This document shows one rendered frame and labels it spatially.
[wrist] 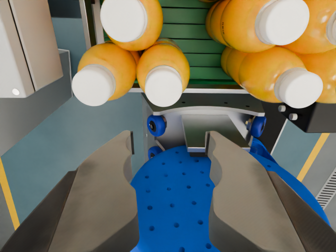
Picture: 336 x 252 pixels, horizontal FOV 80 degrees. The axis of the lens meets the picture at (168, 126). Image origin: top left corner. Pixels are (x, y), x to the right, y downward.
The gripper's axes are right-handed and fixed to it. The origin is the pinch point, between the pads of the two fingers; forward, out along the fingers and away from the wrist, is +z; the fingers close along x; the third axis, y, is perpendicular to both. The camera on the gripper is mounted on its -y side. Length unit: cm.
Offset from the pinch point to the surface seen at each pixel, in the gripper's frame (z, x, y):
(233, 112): 27.4, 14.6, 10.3
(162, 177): 14.0, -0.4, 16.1
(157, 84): 8.8, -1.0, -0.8
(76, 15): 37.2, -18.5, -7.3
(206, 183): 12.5, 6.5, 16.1
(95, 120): 120, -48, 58
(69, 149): 120, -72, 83
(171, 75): 8.8, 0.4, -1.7
